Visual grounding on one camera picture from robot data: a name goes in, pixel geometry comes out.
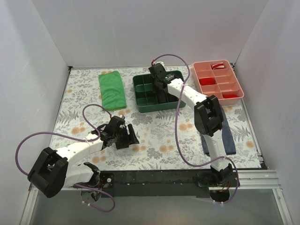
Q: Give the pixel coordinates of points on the red rolled cloth left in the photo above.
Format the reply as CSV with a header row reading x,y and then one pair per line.
x,y
207,81

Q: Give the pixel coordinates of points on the green folded cloth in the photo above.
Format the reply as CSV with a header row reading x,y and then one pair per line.
x,y
112,91

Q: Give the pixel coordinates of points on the black pinstriped underwear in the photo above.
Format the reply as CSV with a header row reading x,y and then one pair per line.
x,y
162,97

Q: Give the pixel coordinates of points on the floral patterned table mat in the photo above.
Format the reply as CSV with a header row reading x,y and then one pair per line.
x,y
166,140

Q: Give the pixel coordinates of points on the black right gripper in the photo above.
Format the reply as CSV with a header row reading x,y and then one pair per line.
x,y
161,93

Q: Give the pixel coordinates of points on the red rolled cloth right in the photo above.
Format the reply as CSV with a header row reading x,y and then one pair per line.
x,y
229,96

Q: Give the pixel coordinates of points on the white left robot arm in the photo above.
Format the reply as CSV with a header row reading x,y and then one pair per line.
x,y
55,169

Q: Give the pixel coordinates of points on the grey-blue folded cloth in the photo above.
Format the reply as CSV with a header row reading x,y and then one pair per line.
x,y
227,138

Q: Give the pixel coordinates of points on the red white striped roll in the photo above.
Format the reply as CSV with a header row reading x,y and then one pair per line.
x,y
218,66

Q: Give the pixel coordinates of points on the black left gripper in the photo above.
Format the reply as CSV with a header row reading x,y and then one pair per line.
x,y
126,138

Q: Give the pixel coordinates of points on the green compartment bin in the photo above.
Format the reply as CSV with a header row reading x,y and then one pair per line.
x,y
146,99

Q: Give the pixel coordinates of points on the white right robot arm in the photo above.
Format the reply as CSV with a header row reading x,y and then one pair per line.
x,y
207,116

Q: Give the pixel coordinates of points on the pink compartment bin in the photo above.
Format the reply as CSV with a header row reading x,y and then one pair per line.
x,y
226,81

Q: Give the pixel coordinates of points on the black table edge rail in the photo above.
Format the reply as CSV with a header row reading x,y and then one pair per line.
x,y
161,183

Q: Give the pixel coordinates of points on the aluminium frame rail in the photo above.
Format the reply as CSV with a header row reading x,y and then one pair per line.
x,y
259,179

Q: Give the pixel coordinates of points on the red rolled cloth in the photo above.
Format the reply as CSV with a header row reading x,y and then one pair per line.
x,y
207,81
229,96

